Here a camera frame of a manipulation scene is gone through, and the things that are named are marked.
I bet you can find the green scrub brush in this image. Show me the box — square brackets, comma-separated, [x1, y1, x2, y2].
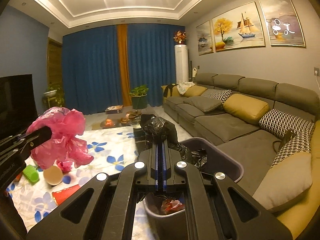
[22, 165, 40, 185]

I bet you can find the pink plastic bag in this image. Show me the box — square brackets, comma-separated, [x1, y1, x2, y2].
[27, 107, 94, 170]

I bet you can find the orange paper cup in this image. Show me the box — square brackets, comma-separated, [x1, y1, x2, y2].
[43, 165, 63, 186]

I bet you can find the red paper cup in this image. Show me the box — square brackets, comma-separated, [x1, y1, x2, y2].
[52, 185, 80, 206]

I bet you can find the black plastic bag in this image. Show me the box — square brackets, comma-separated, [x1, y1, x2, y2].
[140, 114, 207, 170]

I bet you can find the grey trash bin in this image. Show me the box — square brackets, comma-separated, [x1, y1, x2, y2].
[143, 137, 244, 239]

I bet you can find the black television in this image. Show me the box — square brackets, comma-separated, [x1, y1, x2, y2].
[0, 74, 37, 139]

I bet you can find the plant on stand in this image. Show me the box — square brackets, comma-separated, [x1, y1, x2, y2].
[42, 85, 65, 109]

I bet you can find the floral blue white tablecloth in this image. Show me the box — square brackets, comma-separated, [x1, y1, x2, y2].
[7, 126, 138, 230]

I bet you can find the grey cushion near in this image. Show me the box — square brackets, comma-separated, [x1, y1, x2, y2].
[253, 152, 313, 213]

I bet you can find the blue curtain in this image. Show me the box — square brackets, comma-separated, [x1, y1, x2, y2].
[62, 23, 185, 114]

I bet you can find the box on table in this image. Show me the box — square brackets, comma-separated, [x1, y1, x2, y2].
[105, 105, 124, 114]

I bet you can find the glass coffee table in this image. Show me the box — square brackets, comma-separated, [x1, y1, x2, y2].
[91, 109, 152, 130]

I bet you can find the grey sectional sofa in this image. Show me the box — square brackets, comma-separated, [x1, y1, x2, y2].
[163, 73, 319, 239]

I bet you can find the grey flat cushion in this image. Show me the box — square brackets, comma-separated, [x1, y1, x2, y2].
[183, 96, 222, 113]

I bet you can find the yellow cushion middle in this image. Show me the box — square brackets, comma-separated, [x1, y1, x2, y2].
[223, 94, 270, 126]

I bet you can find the yellow cushion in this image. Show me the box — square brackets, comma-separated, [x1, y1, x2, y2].
[183, 85, 207, 98]
[223, 94, 270, 126]

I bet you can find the patterned black white pillow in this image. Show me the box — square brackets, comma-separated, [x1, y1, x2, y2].
[259, 109, 315, 167]

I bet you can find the green potted plant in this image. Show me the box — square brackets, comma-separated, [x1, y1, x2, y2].
[129, 85, 149, 110]

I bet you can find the patterned pillow far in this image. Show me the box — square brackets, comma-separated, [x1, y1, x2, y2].
[201, 89, 233, 109]

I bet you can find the yellow cushion far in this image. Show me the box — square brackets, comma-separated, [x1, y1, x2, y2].
[183, 85, 207, 98]

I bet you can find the white cloth on sofa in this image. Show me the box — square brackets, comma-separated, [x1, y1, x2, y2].
[177, 81, 195, 95]

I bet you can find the orange curtain strip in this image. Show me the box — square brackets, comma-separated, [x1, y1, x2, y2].
[117, 24, 132, 106]

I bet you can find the white standing air conditioner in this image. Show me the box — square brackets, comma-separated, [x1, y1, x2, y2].
[175, 44, 189, 83]

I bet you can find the orange flower bouquet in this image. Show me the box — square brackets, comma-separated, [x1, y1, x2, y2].
[173, 30, 187, 44]

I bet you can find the small left painting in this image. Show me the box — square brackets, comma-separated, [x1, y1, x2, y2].
[196, 21, 214, 55]

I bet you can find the sailboat tree painting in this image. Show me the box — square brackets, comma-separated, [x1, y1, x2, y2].
[211, 2, 265, 51]

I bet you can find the right framed painting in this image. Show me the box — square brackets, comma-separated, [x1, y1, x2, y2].
[259, 0, 306, 48]

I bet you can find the wall power socket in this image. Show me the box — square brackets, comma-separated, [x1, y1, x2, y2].
[313, 67, 320, 77]

